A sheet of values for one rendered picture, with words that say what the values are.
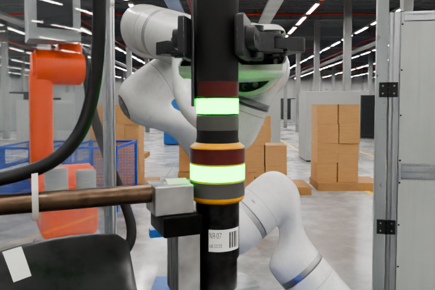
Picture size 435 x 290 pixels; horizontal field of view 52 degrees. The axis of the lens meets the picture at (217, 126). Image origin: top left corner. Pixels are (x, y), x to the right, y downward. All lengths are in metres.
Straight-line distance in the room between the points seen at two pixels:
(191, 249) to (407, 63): 1.90
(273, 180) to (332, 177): 7.57
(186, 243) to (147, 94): 0.64
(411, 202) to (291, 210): 1.20
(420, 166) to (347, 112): 6.42
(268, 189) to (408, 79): 1.24
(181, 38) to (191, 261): 0.17
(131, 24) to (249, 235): 0.54
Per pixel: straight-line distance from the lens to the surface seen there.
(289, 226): 1.09
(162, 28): 0.74
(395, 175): 2.19
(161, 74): 0.97
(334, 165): 8.62
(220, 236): 0.35
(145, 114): 0.96
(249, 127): 0.57
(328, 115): 8.52
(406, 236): 2.25
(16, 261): 0.47
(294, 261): 1.07
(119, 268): 0.49
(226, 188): 0.34
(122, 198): 0.33
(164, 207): 0.33
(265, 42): 0.38
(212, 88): 0.34
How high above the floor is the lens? 1.58
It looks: 3 degrees down
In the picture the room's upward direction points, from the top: straight up
